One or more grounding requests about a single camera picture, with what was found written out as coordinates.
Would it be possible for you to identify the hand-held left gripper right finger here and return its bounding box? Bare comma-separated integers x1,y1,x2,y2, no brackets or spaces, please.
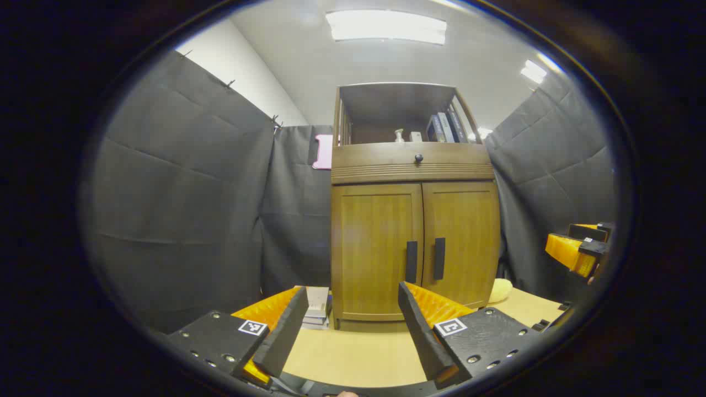
398,281,544,389

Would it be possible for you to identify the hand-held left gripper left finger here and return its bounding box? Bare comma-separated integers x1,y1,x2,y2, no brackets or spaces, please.
165,286,309,389

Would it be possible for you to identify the wooden shoe cabinet door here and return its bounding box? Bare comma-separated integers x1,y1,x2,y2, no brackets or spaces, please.
333,184,424,321
422,181,501,309

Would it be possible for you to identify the wooden double-door shoe cabinet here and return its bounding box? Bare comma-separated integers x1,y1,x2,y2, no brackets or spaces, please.
330,83,501,330

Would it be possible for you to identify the wooden cabinet drawer black knob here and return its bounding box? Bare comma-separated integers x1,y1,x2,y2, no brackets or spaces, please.
331,142,495,184

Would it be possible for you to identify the beige cover book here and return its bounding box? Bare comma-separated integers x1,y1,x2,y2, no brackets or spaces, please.
305,287,330,319

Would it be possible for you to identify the yellow fluffy pad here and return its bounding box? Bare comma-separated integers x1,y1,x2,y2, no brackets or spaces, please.
488,278,514,304

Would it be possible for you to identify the black backdrop cloth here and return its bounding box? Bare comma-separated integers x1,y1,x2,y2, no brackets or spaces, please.
88,50,618,334

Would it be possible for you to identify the light grey spine book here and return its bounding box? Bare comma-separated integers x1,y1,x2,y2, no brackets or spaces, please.
437,112,456,143

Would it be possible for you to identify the large ceiling light panel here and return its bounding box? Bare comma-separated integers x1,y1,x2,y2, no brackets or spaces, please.
325,9,447,46

